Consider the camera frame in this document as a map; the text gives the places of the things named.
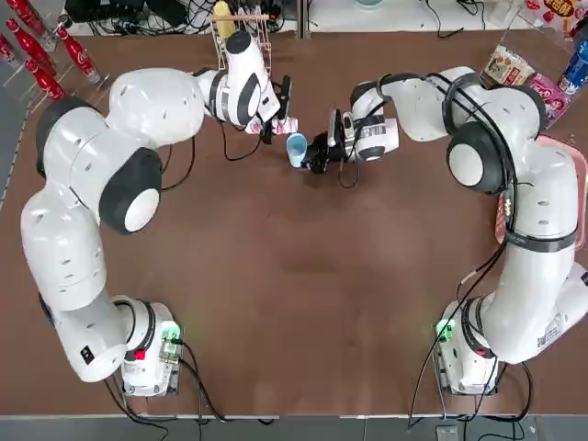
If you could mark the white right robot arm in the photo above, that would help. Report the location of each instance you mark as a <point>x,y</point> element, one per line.
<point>542,193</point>

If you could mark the pink plastic basket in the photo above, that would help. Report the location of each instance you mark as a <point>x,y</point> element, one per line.
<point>580,161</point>

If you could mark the grey foot pedal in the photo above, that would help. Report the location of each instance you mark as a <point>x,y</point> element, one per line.
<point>446,433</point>

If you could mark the white juice bottle red label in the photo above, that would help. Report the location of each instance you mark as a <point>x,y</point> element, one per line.
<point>287,125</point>

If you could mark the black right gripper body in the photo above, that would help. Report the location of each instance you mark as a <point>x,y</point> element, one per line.
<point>337,154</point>

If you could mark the pale yellow cup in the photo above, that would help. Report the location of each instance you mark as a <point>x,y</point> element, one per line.
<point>222,18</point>

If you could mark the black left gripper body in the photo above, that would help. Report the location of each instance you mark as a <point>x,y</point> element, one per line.
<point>278,94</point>

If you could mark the pink strawberry snack packet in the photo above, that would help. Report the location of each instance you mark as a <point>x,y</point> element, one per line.
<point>558,11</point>

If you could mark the red cola bottle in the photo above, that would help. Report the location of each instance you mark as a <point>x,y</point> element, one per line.
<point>46,80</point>
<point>80,59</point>
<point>7,48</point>
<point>32,46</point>
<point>32,16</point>

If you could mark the purple snack packet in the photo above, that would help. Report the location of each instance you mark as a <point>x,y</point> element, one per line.
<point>549,94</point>

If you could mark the black power supply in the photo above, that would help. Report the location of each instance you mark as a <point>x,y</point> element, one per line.
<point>103,8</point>
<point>165,11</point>

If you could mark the blue snack bag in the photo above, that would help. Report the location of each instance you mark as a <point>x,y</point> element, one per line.
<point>576,69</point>

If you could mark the white green snack packet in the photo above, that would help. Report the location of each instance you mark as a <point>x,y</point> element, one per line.
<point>507,66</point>

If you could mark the clear acrylic bottle shelf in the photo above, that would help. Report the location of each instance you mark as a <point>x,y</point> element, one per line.
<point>98,85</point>

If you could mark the aluminium frame post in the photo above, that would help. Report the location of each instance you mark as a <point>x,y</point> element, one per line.
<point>303,18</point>

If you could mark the white side table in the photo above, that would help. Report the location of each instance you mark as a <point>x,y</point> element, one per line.
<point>413,20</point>

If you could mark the blue ceramic cup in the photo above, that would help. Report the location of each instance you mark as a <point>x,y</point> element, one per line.
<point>296,147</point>

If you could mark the clear acrylic snack shelf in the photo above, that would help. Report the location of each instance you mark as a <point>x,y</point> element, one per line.
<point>519,37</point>

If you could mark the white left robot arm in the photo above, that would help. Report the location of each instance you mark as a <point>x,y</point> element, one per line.
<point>151,105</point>

